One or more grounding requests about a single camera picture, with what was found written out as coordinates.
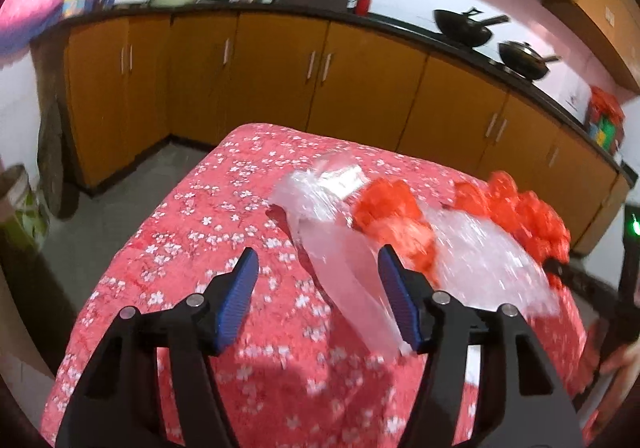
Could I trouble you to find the green box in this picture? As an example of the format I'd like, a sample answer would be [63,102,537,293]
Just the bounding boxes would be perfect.
[590,120,621,150]

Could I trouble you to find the black wok with lid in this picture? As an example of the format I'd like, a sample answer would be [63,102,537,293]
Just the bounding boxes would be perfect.
[498,40,561,82]

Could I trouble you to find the round wooden chopping block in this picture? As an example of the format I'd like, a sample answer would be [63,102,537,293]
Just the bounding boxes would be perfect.
[37,98,69,220]

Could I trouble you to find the translucent white plastic bag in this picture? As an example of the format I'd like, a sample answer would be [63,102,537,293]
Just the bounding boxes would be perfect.
[270,153,417,360]

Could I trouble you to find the orange-red plastic bag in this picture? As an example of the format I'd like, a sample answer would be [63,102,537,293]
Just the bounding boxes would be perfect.
[454,172,572,265]
[352,178,437,275]

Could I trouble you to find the black open wok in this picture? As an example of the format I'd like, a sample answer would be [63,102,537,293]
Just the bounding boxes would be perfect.
[432,7,510,49]

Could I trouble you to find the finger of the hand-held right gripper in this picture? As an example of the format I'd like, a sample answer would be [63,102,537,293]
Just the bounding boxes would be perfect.
[542,255,620,301]

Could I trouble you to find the wooden wall cabinet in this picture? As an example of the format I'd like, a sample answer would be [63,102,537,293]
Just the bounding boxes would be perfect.
[542,0,640,95]

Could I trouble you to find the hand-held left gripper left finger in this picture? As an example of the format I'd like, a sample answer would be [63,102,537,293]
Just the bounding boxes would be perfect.
[55,247,261,448]

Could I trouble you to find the white and green bucket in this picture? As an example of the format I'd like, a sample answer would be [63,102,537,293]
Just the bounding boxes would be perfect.
[0,165,51,250]

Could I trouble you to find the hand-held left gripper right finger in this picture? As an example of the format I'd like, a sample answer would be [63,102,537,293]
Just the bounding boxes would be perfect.
[377,244,586,448]

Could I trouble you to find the red floral tablecloth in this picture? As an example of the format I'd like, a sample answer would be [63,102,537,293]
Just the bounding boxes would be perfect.
[40,123,588,448]

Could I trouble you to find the clear bubble wrap bag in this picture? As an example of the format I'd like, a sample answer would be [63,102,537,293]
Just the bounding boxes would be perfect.
[425,213,562,320]

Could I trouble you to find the red bag over condiments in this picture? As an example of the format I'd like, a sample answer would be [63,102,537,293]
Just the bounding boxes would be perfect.
[587,85,626,129]

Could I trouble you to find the wooden base cabinets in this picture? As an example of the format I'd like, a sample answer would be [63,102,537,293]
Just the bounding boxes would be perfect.
[30,10,631,259]

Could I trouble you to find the black kitchen countertop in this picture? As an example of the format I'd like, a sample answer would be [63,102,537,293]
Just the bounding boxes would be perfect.
[30,0,633,189]

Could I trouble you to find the person's right hand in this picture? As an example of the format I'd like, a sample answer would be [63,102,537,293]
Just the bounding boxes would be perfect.
[600,343,640,379]

